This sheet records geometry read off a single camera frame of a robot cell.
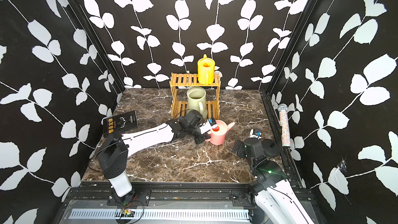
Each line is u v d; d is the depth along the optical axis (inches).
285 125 29.9
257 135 25.5
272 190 18.3
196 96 35.0
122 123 39.7
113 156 17.7
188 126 25.5
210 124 28.2
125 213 27.7
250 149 22.0
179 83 34.5
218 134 31.0
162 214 27.6
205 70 31.4
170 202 28.7
